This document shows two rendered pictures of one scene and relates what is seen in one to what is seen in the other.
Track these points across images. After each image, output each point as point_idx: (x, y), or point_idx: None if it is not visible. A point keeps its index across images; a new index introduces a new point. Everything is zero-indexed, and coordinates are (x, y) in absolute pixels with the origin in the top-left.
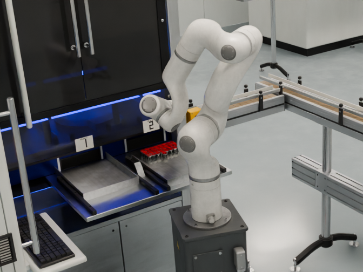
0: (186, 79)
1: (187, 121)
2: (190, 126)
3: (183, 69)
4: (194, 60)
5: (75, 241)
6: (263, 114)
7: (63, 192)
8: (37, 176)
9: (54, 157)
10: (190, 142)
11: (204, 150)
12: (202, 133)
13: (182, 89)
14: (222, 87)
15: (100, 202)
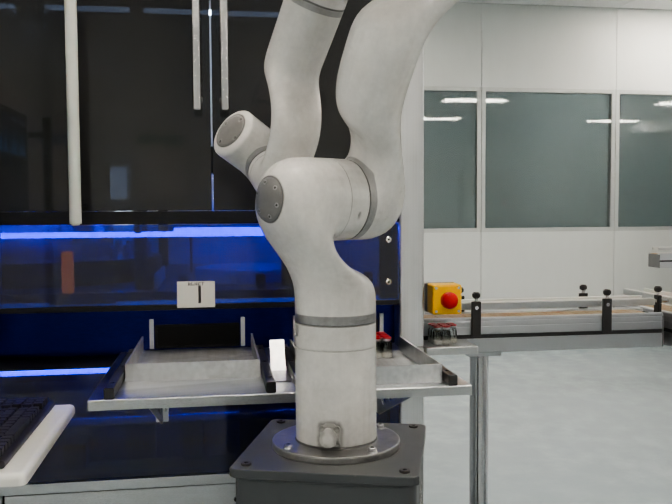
0: (312, 64)
1: (429, 307)
2: (288, 158)
3: (297, 26)
4: (322, 0)
5: (152, 500)
6: (611, 342)
7: (113, 369)
8: (104, 348)
9: (131, 308)
10: (274, 191)
11: (309, 220)
12: (311, 173)
13: (302, 89)
14: (364, 41)
15: (151, 386)
